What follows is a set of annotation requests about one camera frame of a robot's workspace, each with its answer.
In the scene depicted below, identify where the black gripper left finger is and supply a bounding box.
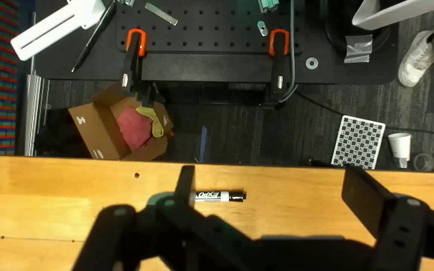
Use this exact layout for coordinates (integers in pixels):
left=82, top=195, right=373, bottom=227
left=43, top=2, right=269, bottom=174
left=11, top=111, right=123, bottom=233
left=174, top=163, right=197, bottom=203

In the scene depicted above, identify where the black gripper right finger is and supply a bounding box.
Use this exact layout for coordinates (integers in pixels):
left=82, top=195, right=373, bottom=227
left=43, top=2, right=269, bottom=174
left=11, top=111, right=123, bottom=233
left=340, top=163, right=400, bottom=243

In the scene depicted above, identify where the red cloth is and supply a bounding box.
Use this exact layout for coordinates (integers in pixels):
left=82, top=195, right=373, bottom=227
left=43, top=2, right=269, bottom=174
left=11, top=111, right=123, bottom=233
left=115, top=106, right=155, bottom=151

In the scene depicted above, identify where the brown cardboard box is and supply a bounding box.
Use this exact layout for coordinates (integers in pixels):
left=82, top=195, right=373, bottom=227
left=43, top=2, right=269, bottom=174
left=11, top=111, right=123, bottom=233
left=66, top=82, right=174, bottom=162

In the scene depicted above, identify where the black marker white label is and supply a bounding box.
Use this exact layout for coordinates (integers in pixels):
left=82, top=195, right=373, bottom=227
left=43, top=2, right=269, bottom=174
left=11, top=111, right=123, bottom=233
left=192, top=188, right=248, bottom=204

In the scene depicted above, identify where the dotted calibration board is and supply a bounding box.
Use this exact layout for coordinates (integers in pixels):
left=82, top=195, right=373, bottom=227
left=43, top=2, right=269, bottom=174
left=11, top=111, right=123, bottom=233
left=329, top=114, right=387, bottom=171

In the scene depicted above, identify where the white paper cup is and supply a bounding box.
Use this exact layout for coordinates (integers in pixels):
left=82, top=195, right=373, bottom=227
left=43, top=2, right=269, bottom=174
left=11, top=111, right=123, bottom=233
left=387, top=130, right=412, bottom=169

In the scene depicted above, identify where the yellow rag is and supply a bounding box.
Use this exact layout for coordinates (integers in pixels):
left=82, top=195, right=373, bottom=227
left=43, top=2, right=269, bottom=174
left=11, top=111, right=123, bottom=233
left=135, top=103, right=167, bottom=139

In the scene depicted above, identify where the orange black bar clamp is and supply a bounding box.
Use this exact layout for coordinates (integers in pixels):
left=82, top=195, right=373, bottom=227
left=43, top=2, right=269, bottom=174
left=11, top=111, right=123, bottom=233
left=118, top=26, right=149, bottom=94
left=266, top=26, right=292, bottom=108

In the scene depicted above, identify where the metal washer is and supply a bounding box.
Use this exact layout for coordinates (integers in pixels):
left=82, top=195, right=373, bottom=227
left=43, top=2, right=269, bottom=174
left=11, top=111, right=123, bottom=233
left=304, top=55, right=320, bottom=72

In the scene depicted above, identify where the white sneaker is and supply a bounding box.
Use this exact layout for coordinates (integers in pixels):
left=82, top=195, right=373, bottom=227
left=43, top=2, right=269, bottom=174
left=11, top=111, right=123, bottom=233
left=396, top=28, right=434, bottom=90

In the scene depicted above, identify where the black perforated breadboard plate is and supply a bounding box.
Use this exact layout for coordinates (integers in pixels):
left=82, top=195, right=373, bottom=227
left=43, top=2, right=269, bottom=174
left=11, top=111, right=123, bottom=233
left=34, top=0, right=400, bottom=85

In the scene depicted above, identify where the thin black rod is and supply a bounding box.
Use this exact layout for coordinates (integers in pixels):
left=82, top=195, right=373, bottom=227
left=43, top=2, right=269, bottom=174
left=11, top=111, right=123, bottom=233
left=69, top=1, right=118, bottom=75

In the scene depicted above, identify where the grey duct tape piece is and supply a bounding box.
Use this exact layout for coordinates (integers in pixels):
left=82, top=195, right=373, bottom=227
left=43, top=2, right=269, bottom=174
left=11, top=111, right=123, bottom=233
left=341, top=32, right=375, bottom=66

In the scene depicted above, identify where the white slotted plastic bracket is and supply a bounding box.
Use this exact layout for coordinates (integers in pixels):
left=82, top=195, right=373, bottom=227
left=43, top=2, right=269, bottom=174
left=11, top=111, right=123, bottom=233
left=8, top=0, right=108, bottom=63

